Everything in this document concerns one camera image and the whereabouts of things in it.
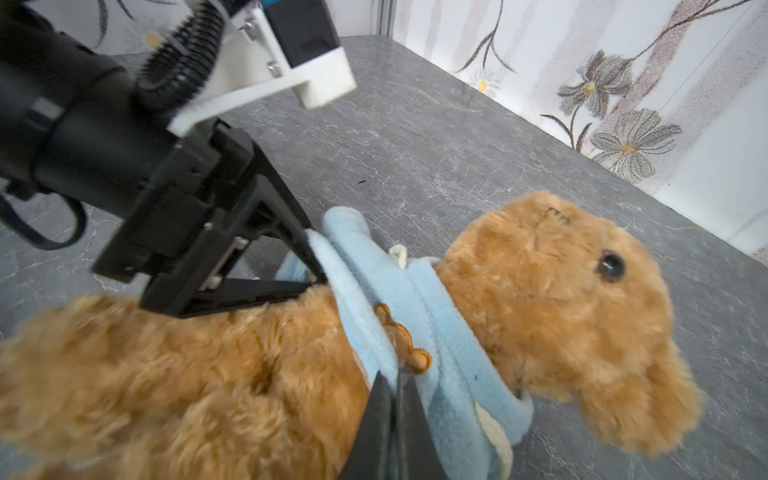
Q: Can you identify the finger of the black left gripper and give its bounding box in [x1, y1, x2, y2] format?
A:
[242, 143, 327, 282]
[140, 279, 312, 318]

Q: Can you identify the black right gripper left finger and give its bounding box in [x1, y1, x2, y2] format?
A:
[338, 372, 394, 480]

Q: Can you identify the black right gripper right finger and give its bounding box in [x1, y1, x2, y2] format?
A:
[392, 366, 447, 480]

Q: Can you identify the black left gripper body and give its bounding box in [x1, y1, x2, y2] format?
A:
[94, 121, 254, 296]

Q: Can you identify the brown teddy bear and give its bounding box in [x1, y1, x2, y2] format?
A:
[1, 191, 704, 479]

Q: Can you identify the light blue teddy hoodie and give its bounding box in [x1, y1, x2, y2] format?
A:
[276, 207, 532, 479]

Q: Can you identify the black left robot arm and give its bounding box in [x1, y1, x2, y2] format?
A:
[1, 1, 325, 318]

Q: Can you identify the black corrugated cable conduit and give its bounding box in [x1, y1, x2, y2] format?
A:
[134, 0, 226, 115]

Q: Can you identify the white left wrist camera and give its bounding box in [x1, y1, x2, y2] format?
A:
[168, 1, 356, 137]

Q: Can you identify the aluminium corner post left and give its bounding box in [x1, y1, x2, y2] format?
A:
[370, 0, 398, 38]

